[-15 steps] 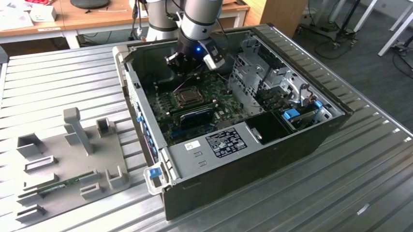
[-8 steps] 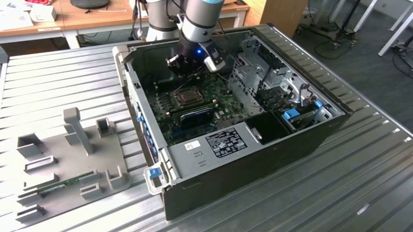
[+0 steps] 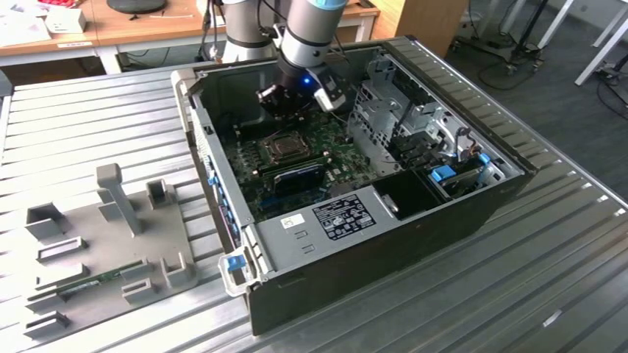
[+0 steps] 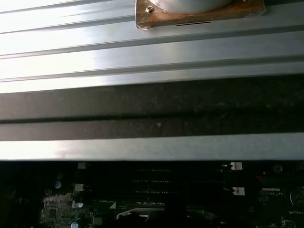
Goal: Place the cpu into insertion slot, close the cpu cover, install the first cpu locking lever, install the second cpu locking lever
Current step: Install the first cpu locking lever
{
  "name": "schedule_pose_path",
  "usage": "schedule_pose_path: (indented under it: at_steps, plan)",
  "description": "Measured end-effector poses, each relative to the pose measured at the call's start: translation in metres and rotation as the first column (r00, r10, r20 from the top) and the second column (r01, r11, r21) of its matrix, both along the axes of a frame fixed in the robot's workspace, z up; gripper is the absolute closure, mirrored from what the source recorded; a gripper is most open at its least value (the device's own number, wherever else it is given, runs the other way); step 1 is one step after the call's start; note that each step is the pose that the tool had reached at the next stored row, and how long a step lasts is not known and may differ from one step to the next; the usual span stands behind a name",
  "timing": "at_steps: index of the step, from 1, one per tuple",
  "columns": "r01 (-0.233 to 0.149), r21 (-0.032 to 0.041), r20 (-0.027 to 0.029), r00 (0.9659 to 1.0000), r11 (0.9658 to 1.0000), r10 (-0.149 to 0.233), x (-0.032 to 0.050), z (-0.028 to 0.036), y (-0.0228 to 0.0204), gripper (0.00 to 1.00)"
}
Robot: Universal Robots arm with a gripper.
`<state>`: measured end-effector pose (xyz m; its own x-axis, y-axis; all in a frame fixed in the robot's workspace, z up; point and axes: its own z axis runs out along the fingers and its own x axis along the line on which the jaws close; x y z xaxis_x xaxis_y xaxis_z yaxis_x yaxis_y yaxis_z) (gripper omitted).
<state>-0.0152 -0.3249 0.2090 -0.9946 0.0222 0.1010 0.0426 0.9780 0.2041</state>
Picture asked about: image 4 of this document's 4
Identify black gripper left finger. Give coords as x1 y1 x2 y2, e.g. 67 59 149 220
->
108 199 178 228

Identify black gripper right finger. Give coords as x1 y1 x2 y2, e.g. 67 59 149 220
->
177 199 228 228

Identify RAM slot black clips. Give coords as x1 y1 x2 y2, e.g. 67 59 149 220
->
78 199 228 208
78 177 228 185

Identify CPU socket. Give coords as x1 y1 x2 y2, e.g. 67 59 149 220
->
115 206 205 220

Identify green motherboard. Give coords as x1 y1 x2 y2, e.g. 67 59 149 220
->
0 161 304 228

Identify black open PC case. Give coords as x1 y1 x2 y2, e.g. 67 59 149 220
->
0 75 304 228

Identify round coin battery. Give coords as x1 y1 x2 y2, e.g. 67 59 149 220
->
287 186 304 207

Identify brown square base plate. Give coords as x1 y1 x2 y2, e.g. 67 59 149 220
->
134 0 266 30

